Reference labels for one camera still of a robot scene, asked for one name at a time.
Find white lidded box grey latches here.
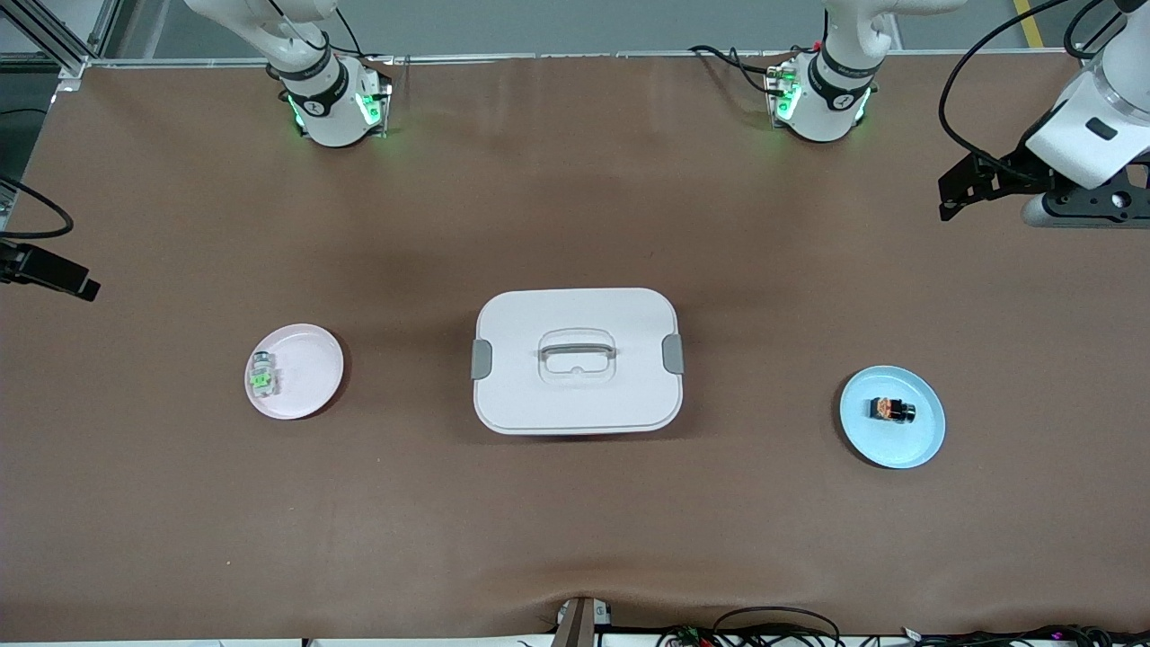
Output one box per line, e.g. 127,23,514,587
471,288,686,437

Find pink round plate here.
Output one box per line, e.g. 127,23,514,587
244,323,345,421

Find light blue round plate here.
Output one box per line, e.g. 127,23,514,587
839,365,947,470

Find brown table mat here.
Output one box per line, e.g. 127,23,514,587
0,52,1150,643

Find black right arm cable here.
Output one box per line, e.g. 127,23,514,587
0,175,75,242

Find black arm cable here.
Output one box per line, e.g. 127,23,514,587
937,0,1075,181
0,175,75,242

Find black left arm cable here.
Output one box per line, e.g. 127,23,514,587
937,0,1075,181

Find aluminium frame post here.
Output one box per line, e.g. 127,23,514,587
0,0,123,91

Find black base cables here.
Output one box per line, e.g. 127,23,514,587
689,43,796,95

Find aluminium table edge rail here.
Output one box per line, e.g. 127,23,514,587
85,49,1079,67

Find cable bundle at table edge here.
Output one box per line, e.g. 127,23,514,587
654,606,1150,647

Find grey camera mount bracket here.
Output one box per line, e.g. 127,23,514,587
552,596,614,647

